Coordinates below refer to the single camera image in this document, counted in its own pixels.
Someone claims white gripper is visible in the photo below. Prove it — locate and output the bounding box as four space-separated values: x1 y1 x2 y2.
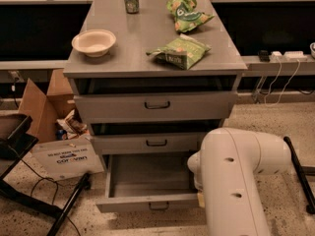
194 178 205 208

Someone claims grey bottom drawer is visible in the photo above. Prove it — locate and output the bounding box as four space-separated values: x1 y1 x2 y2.
96 151 198 212

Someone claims grey drawer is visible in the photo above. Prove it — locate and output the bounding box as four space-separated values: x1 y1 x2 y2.
92 132 206 154
74 91 236 124
96 151 198 212

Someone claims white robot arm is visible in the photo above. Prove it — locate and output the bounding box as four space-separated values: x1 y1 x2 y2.
188 128 291 236

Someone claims grey middle drawer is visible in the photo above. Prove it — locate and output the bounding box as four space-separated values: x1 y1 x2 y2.
92 132 206 154

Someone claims grey drawer cabinet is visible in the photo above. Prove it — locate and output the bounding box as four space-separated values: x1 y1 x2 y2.
63 0 248 169

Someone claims grey top drawer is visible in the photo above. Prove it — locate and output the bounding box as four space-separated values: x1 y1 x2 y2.
74 91 236 124

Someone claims black stand leg right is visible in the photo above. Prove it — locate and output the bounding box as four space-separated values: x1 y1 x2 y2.
283 137 315 214

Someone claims white printed cardboard sign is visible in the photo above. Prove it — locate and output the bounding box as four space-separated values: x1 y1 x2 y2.
31 138 103 180

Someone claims flat green chip bag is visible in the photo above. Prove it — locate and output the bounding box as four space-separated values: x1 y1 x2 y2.
146 33 211 70

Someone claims black adapter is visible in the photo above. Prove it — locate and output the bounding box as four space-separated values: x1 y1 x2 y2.
258 50 270 62

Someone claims white power strip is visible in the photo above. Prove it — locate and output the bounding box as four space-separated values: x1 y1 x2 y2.
272 51 307 62

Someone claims brown cardboard box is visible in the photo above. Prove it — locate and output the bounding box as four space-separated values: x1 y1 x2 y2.
19 69 87 143

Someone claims white paper bowl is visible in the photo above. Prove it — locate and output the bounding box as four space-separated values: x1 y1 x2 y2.
72 29 116 57

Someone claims crumpled green chip bag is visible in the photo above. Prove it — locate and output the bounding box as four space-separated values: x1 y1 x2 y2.
166 0 214 33

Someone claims black floor cable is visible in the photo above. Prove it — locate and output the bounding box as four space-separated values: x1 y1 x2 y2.
19 157 82 236

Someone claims white cable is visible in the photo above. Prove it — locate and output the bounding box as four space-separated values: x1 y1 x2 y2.
263 56 302 106

